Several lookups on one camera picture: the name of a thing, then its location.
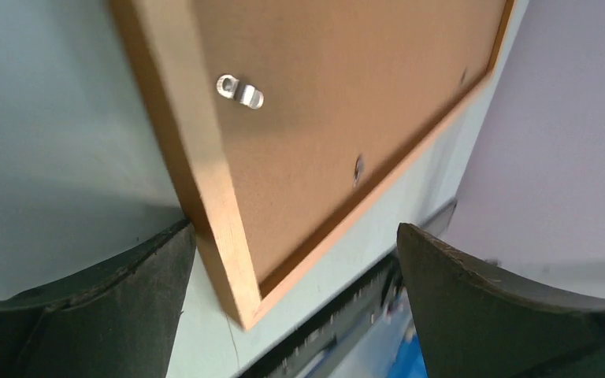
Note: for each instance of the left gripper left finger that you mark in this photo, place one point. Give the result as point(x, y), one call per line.
point(117, 318)

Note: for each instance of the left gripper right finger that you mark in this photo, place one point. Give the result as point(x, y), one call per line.
point(475, 319)

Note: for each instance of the brown backing board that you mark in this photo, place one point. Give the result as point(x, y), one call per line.
point(339, 79)

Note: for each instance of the silver frame turn clip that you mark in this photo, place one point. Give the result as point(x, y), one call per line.
point(230, 87)

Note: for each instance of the wooden picture frame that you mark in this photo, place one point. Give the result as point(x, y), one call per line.
point(163, 44)

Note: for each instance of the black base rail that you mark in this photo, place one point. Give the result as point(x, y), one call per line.
point(316, 347)

